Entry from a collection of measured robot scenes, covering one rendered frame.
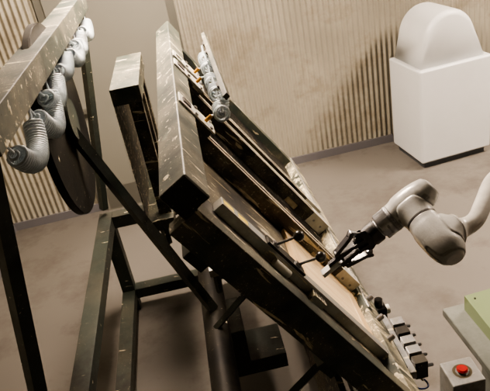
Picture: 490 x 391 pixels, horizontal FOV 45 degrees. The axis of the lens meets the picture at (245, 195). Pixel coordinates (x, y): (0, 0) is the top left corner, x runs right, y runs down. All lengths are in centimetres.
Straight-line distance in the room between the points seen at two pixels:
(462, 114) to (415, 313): 225
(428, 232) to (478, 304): 102
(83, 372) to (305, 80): 374
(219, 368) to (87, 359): 62
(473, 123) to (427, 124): 46
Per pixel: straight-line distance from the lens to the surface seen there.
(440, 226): 180
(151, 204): 352
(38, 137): 188
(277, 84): 567
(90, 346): 298
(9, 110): 172
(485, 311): 274
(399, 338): 272
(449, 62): 543
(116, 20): 533
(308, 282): 210
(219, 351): 280
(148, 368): 394
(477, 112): 570
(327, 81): 579
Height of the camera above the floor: 259
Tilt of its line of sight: 28 degrees down
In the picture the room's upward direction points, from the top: 11 degrees counter-clockwise
